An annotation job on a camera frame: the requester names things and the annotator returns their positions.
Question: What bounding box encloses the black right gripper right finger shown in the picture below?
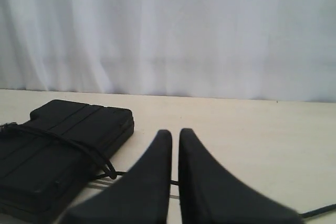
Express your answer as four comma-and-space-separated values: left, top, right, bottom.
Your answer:
178, 129, 303, 223

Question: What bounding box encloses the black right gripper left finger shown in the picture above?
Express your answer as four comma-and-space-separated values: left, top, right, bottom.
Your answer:
61, 130, 172, 224

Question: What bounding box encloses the black cord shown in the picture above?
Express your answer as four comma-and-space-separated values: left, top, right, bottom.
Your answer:
0, 121, 336, 219

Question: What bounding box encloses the white backdrop curtain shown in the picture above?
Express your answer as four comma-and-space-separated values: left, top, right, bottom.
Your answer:
1, 0, 335, 102

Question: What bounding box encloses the black plastic case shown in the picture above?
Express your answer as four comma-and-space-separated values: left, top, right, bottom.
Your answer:
1, 100, 134, 223

